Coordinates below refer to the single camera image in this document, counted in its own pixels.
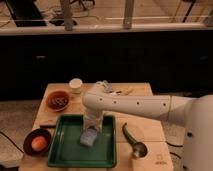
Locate green handled metal scoop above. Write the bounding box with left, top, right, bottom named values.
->
left=122, top=123, right=148, bottom=159

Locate orange fruit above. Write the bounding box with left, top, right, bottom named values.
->
left=31, top=136, right=47, bottom=151

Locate blue sponge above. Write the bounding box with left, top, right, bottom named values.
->
left=80, top=128, right=98, bottom=147

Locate white cup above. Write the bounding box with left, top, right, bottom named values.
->
left=69, top=78, right=83, bottom=94

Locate green plastic tray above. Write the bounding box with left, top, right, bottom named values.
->
left=47, top=115, right=117, bottom=168

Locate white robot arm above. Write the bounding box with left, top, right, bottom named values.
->
left=82, top=81, right=213, bottom=171

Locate dark bowl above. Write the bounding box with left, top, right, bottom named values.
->
left=23, top=129, right=51, bottom=156

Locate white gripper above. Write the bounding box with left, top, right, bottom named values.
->
left=83, top=114, right=103, bottom=132

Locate orange bowl with contents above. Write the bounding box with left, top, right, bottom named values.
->
left=46, top=91, right=70, bottom=112

